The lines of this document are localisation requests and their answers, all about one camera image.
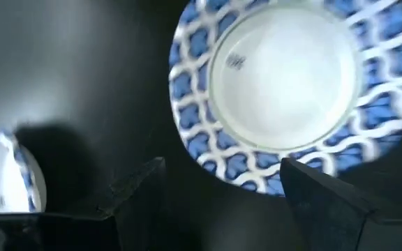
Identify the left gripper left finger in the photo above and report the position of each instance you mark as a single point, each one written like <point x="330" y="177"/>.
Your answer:
<point x="141" y="209"/>

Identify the blue white patterned paper bowl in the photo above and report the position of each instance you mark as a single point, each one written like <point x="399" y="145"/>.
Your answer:
<point x="284" y="87"/>
<point x="2" y="174"/>

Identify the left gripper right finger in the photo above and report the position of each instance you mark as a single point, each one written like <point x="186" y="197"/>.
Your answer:
<point x="319" y="216"/>

